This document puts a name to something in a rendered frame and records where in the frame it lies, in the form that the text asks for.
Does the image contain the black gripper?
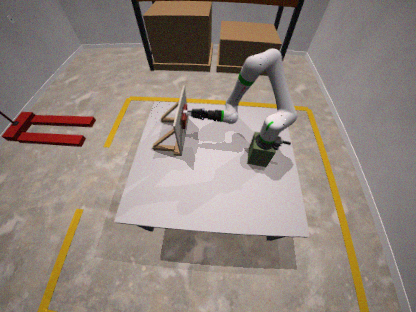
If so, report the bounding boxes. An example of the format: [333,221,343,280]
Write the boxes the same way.
[183,108,214,120]

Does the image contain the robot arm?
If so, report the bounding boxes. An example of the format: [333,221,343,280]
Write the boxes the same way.
[214,49,297,150]

